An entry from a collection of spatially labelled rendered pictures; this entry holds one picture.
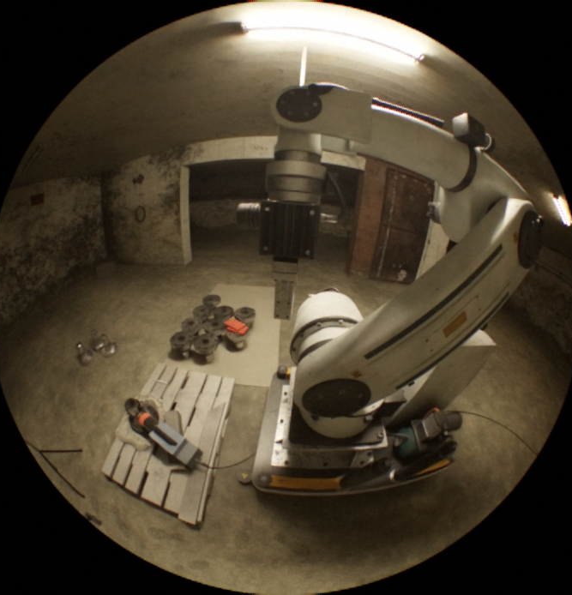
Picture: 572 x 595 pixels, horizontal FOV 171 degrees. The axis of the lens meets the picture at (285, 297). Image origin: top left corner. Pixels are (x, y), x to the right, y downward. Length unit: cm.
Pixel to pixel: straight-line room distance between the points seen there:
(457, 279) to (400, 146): 35
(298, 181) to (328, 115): 19
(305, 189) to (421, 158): 33
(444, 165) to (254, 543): 192
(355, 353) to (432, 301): 22
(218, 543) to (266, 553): 29
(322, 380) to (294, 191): 48
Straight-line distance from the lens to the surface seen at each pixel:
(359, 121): 52
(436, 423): 117
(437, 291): 48
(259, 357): 206
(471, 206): 72
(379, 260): 461
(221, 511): 154
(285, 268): 43
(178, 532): 165
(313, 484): 114
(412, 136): 57
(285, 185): 46
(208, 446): 144
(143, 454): 162
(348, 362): 48
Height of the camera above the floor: 150
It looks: 28 degrees down
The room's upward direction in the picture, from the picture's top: 5 degrees clockwise
